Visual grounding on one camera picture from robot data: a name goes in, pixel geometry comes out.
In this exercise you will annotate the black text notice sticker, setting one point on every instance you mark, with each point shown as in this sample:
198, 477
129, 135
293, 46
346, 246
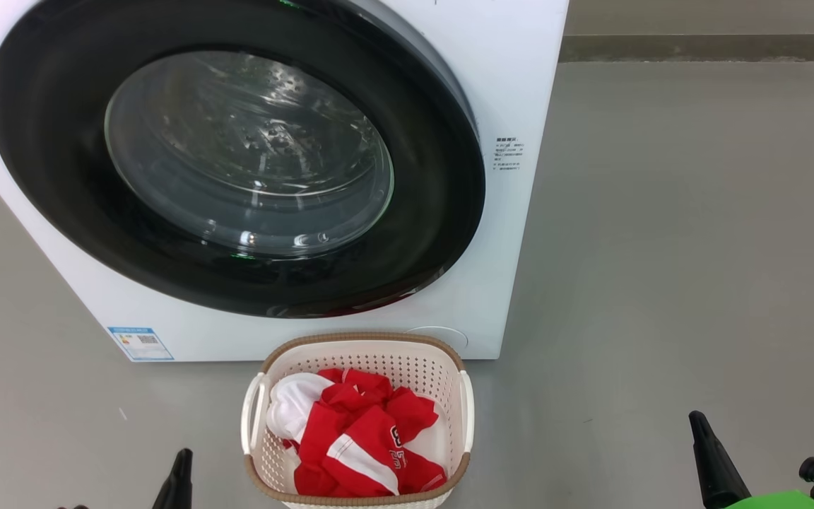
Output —
509, 154

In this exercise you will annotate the cream perforated laundry basket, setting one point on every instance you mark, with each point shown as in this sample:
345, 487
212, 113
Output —
266, 466

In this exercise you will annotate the blue energy label sticker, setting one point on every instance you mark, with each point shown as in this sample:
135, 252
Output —
140, 343

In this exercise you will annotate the white front-load washing machine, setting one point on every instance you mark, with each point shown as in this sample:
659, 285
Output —
513, 63

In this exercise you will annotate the round white filter cover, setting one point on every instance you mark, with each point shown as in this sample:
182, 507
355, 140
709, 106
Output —
442, 334

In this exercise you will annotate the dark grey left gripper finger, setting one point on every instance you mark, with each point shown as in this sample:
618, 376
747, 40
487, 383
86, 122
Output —
175, 484

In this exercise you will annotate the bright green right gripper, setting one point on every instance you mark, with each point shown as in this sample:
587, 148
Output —
778, 500

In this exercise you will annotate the dark washing machine door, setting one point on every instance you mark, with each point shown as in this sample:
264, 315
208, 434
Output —
46, 141

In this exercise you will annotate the red and white garment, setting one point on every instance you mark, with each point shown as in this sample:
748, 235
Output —
350, 431

